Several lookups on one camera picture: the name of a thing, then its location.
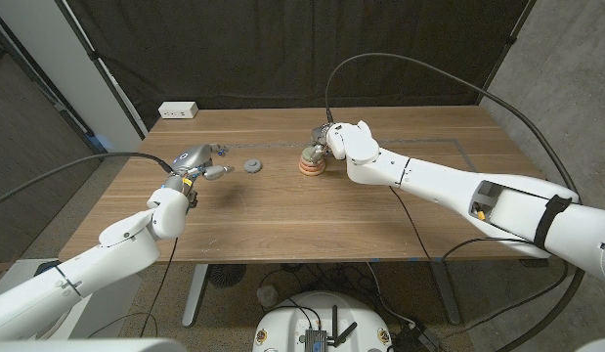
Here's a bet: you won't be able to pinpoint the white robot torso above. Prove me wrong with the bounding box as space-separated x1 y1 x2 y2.
0 337 189 352

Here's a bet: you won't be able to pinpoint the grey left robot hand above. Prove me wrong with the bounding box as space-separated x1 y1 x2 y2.
170 143 235 183

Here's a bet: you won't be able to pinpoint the grey round floor puck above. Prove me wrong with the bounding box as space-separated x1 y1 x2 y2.
256 285 280 308

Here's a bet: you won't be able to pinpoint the white table leg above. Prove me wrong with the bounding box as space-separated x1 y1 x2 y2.
181 263 210 329

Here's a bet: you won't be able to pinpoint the white power strip box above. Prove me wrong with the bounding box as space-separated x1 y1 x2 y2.
157 101 199 120

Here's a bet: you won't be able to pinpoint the black round floor fan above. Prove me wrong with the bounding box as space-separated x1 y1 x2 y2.
207 263 247 288

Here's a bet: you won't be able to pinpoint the black backdrop stand pole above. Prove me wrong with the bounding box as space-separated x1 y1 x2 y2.
475 0 538 107
54 0 150 139

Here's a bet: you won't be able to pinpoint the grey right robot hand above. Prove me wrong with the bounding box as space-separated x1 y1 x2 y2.
309 122 335 165

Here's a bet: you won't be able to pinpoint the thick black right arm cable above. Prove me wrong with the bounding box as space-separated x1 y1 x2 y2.
324 52 586 352

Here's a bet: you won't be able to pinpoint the black fabric backdrop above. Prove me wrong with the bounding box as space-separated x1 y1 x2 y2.
65 0 533 129

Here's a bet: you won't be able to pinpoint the black power adapter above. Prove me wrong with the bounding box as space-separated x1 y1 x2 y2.
392 321 443 352

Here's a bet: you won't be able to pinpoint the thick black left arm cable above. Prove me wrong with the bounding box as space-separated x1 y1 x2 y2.
0 152 175 209

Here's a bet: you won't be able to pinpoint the thin black right wrist wire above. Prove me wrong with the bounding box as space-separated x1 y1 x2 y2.
388 185 538 265

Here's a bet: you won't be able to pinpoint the thin black wrist wire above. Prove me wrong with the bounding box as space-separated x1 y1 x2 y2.
388 185 538 265
86 237 180 339

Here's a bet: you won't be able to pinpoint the black tangled floor cables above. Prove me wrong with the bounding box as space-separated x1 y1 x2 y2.
257 263 381 314

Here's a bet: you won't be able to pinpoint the green toy ring disc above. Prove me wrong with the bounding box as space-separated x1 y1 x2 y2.
301 148 327 165

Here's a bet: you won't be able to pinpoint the grey table leg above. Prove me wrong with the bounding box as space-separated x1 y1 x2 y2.
430 261 463 327

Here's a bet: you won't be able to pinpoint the thin black left wrist wire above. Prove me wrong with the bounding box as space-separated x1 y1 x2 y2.
86 237 180 339

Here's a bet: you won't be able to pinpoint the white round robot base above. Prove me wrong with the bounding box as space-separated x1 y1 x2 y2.
252 291 395 352

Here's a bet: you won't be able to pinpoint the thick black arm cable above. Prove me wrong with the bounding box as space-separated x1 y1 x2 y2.
0 152 175 209
324 52 586 352

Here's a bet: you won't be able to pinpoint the grey antenna radio module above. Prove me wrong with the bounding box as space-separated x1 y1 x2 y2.
304 305 359 352

